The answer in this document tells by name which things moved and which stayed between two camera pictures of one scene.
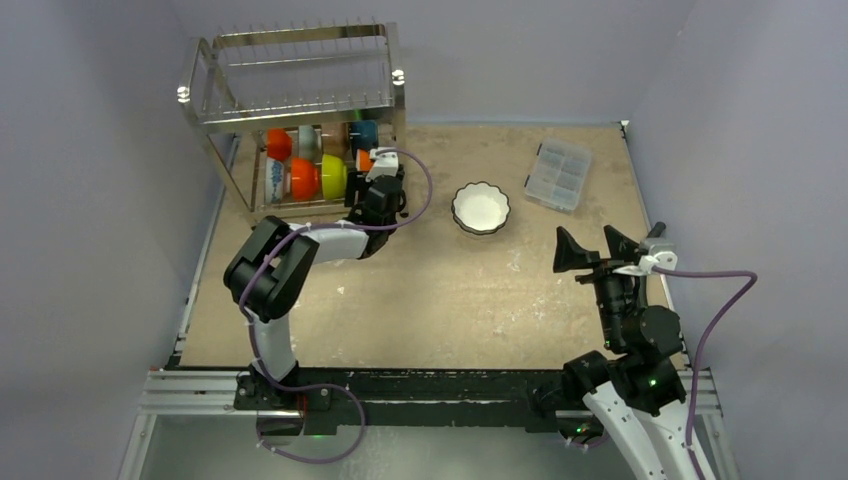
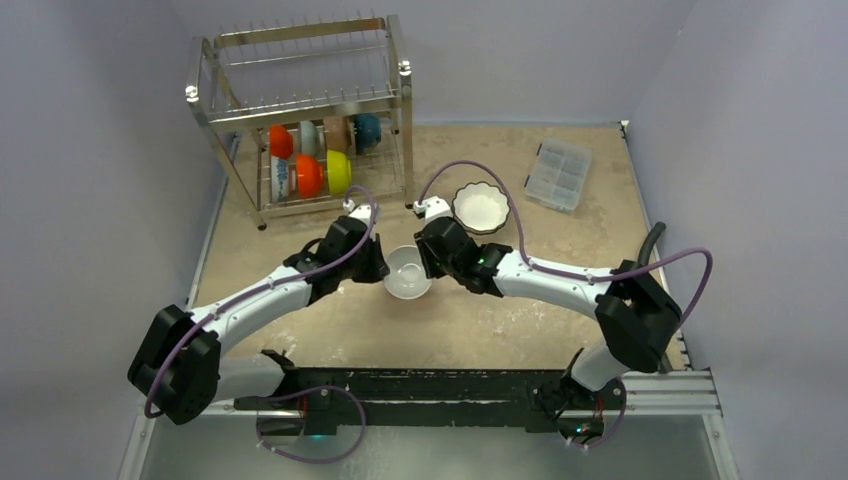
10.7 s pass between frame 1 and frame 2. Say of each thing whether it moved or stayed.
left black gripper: moved
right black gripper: moved
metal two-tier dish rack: stayed
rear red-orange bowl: stayed
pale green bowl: stayed
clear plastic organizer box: stayed
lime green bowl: moved
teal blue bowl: stayed
